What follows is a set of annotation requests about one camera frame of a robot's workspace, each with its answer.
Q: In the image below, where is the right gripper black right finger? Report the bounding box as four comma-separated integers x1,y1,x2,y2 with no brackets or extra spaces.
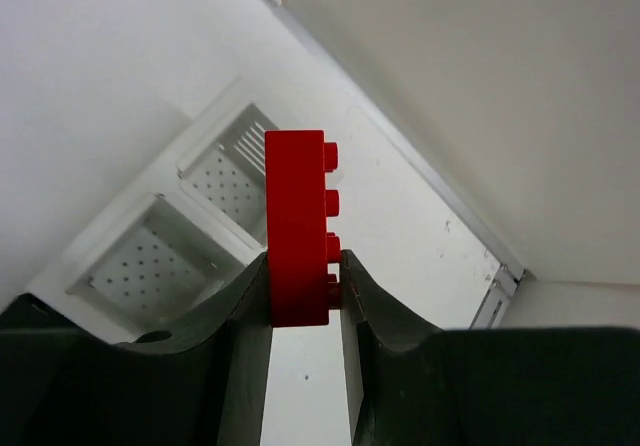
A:
340,250,639,445

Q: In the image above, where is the white double-bin container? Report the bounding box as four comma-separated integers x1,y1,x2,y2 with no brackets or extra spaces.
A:
64,99,271,346

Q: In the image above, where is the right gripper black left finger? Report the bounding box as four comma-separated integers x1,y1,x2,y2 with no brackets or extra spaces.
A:
1,257,272,445

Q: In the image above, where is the aluminium rail at table edge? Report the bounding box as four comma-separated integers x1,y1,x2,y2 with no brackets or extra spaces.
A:
262,0,525,329

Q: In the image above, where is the red long lego brick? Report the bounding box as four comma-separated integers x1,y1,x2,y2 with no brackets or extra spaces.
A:
265,130,341,328

